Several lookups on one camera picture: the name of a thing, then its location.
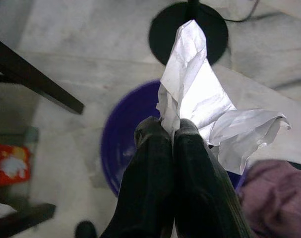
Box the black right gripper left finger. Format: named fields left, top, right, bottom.
left=98, top=117, right=175, bottom=238

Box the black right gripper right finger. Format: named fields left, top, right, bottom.
left=174, top=119, right=252, bottom=238

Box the white paper sheet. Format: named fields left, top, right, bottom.
left=156, top=19, right=292, bottom=176

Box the purple plastic bucket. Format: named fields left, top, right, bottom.
left=99, top=79, right=247, bottom=199

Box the pink cartoon print blanket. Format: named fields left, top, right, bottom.
left=238, top=160, right=301, bottom=238

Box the red orange cardboard box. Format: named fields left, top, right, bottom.
left=0, top=143, right=32, bottom=187

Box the black round stand base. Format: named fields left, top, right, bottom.
left=148, top=0, right=229, bottom=66

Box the thin black floor cable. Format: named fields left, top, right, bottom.
left=224, top=0, right=260, bottom=23

